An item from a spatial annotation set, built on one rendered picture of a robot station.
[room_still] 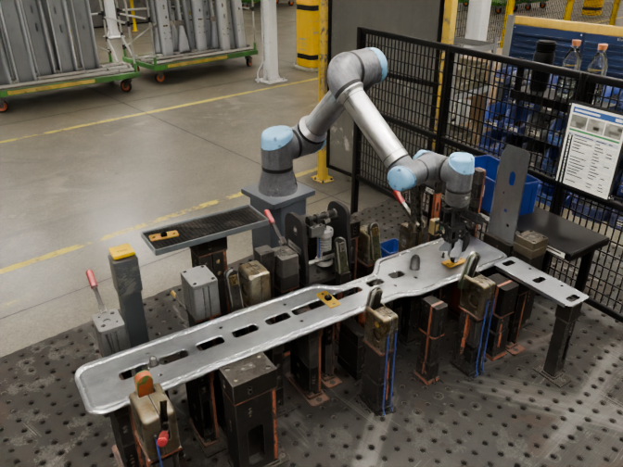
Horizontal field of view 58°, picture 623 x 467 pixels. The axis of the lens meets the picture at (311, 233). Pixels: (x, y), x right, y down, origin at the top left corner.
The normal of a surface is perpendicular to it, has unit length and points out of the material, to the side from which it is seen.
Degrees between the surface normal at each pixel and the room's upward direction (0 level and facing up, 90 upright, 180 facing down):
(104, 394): 0
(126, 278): 90
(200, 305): 90
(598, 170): 90
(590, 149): 90
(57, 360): 0
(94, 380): 0
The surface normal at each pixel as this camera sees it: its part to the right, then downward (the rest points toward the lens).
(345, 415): 0.00, -0.88
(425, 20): -0.74, 0.32
